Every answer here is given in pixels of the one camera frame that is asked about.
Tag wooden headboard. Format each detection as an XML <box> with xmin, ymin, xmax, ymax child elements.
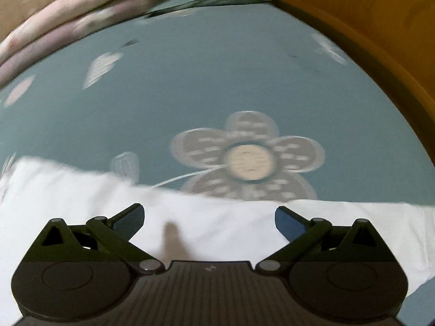
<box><xmin>258</xmin><ymin>0</ymin><xmax>435</xmax><ymax>164</ymax></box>

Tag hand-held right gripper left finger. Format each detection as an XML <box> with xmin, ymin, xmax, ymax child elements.
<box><xmin>34</xmin><ymin>203</ymin><xmax>163</xmax><ymax>274</ymax></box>

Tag teal pillow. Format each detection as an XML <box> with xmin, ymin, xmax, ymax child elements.
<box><xmin>143</xmin><ymin>0</ymin><xmax>272</xmax><ymax>17</ymax></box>

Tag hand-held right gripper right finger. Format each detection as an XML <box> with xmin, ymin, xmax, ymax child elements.
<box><xmin>256</xmin><ymin>206</ymin><xmax>390</xmax><ymax>274</ymax></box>

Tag bed with blue floral sheet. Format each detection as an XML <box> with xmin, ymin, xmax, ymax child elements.
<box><xmin>0</xmin><ymin>0</ymin><xmax>435</xmax><ymax>313</ymax></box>

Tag white t-shirt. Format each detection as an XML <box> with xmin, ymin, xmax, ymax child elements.
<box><xmin>0</xmin><ymin>158</ymin><xmax>435</xmax><ymax>313</ymax></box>

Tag purple floral quilt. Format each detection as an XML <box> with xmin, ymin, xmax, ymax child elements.
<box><xmin>0</xmin><ymin>0</ymin><xmax>153</xmax><ymax>85</ymax></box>

